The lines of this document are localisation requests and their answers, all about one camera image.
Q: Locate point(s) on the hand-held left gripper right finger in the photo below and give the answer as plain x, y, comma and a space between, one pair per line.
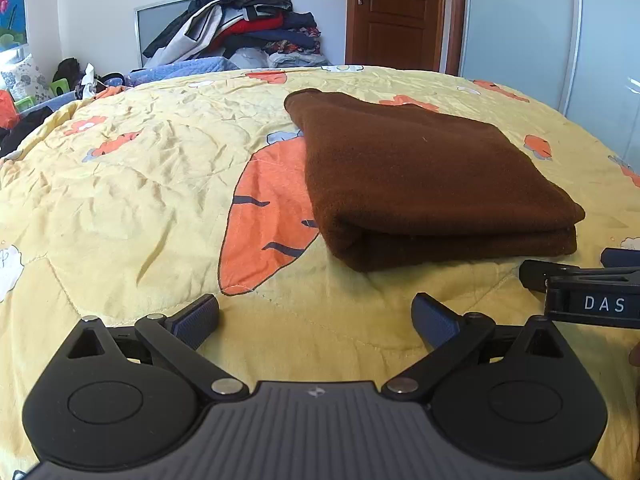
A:
432, 319

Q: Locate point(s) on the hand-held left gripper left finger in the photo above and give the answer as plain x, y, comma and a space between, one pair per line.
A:
200, 316

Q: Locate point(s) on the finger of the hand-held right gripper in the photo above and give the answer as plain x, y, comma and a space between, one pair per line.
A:
537, 275
622, 258

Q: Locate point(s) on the brown knit sweater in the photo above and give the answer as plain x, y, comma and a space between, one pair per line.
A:
425, 185

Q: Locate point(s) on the pile of assorted clothes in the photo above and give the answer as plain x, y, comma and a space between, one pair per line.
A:
250, 20

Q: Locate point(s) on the person's right hand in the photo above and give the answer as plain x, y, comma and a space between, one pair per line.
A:
636, 355

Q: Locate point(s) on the yellow carrot print bedspread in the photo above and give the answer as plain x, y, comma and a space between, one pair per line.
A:
125, 200

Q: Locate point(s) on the frosted sliding wardrobe door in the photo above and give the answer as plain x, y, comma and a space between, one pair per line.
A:
520, 25

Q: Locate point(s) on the black cloth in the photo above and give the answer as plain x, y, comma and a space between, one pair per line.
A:
22, 130

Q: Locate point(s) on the white plastic bag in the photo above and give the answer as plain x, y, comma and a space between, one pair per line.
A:
87, 80

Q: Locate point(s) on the green plastic stool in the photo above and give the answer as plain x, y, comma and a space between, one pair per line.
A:
60, 86

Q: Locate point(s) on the black bag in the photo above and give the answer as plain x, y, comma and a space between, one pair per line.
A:
67, 70

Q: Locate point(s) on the orange red cloth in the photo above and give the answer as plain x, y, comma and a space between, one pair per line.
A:
7, 110

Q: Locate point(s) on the floral print pillow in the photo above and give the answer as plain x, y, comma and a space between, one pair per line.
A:
25, 80

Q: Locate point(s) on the brown wooden door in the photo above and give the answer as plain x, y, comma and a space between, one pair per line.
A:
400, 15

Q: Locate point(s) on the grey framed panel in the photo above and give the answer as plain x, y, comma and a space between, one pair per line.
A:
155, 25

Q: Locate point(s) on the lotus flower wall poster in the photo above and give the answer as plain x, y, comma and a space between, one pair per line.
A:
11, 0

